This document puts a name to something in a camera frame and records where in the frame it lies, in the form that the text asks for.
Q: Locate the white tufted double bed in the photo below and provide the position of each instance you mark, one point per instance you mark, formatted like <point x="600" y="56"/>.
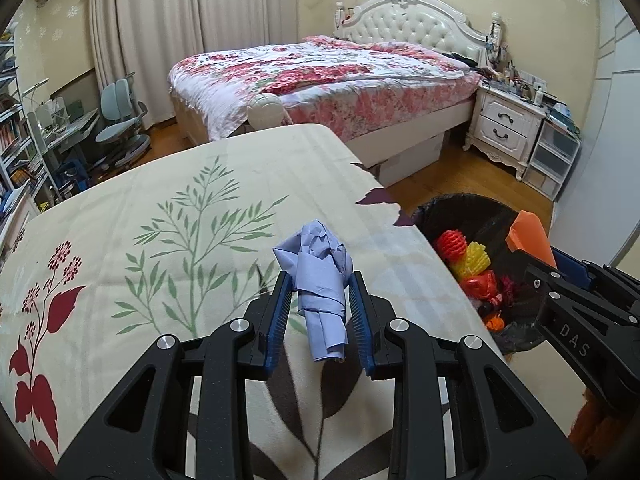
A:
<point x="433" y="24"/>

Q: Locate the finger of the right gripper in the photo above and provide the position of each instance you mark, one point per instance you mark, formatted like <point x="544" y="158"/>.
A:
<point x="568" y="265"/>

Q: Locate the floral leaf bedsheet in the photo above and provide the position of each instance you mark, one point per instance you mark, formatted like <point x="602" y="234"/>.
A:
<point x="180" y="246"/>

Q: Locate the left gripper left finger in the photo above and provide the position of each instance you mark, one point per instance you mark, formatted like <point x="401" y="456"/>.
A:
<point x="140" y="430"/>

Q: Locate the beige pleated curtains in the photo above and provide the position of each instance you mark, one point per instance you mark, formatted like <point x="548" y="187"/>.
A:
<point x="145" y="38"/>

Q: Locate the grey ergonomic desk chair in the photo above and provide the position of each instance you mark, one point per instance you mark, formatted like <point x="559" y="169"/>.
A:
<point x="124" y="138"/>

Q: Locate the white curved bookshelf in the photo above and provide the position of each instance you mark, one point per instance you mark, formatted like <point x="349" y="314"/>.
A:
<point x="25" y="171"/>

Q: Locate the plastic drawer storage unit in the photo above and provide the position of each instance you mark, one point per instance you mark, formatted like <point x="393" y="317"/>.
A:
<point x="552" y="159"/>

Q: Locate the orange paper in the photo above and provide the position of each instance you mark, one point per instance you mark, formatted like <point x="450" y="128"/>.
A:
<point x="527" y="234"/>

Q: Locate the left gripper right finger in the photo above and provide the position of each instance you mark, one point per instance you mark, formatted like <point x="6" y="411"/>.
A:
<point x="458" y="397"/>

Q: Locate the red plastic bag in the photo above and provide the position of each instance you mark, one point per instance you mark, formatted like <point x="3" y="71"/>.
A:
<point x="483" y="287"/>

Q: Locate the white cardboard box under bed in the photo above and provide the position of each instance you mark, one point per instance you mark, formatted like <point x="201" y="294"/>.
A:
<point x="411" y="161"/>

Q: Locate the orange plastic bag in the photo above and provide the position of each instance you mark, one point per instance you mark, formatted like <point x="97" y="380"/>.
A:
<point x="494" y="322"/>

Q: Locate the lavender paper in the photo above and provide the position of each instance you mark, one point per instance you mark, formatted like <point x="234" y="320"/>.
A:
<point x="320" y="267"/>

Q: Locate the yellow foam fruit net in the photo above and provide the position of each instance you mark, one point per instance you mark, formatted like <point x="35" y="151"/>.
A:
<point x="475" y="262"/>

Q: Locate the white round bedpost knob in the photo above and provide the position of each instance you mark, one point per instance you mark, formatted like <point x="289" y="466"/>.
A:
<point x="266" y="111"/>

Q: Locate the red foam fruit net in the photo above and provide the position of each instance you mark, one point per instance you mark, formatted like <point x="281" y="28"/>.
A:
<point x="451" y="246"/>

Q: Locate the pink floral quilt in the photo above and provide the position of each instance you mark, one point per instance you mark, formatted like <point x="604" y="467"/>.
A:
<point x="353" y="89"/>

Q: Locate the grey study desk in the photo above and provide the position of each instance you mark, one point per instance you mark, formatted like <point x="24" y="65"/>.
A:
<point x="65" y="138"/>

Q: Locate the black lined trash bin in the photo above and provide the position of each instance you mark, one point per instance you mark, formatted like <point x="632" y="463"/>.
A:
<point x="488" y="246"/>

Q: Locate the white two-drawer nightstand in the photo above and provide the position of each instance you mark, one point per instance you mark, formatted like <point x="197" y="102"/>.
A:
<point x="504" y="128"/>

